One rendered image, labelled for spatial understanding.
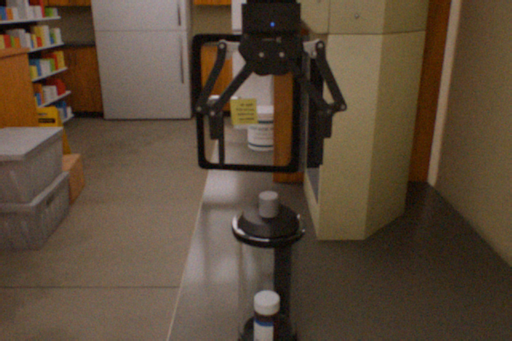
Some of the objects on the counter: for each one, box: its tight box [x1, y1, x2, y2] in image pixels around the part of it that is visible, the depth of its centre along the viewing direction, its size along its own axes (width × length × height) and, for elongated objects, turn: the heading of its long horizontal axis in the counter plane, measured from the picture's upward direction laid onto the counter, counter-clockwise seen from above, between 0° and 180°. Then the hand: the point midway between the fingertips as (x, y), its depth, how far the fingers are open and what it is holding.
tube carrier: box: [231, 211, 305, 341], centre depth 70 cm, size 11×11×21 cm
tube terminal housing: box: [303, 0, 430, 240], centre depth 109 cm, size 25×32×77 cm
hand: (270, 154), depth 63 cm, fingers open, 13 cm apart
